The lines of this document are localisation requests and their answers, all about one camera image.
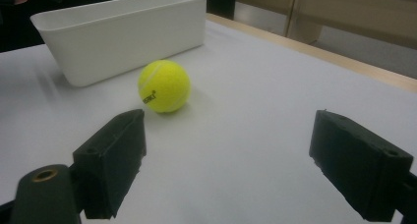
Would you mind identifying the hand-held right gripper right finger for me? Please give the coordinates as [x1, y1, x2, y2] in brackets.
[309, 109, 415, 223]

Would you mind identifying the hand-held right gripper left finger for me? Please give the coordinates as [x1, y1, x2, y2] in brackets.
[72, 108, 148, 220]

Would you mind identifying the yellow tennis ball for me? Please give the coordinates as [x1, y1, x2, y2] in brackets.
[137, 59, 192, 114]

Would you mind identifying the white plastic container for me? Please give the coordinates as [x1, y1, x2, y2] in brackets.
[30, 0, 209, 88]

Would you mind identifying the white board sheet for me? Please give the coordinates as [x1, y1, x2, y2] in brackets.
[0, 19, 417, 224]

